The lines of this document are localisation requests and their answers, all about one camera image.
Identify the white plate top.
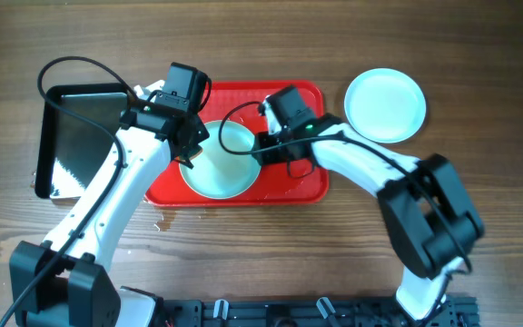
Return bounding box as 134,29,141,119
343,68,427,144

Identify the white plate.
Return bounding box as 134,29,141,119
343,68,427,144
180,120,261,200

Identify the black water tray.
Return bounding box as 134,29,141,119
35,84,128,199

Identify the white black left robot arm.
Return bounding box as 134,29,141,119
0,109,208,326

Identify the black mounting rail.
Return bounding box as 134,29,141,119
75,295,479,327

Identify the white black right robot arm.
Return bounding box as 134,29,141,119
255,114,485,322

